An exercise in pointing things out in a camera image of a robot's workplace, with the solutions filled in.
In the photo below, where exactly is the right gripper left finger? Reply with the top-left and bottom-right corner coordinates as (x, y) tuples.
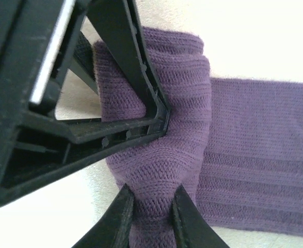
(72, 183), (136, 248)

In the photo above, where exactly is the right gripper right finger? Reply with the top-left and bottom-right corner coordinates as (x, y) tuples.
(170, 185), (229, 248)

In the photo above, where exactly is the purple sock with beige toe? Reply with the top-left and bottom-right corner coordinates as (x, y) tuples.
(91, 25), (303, 248)

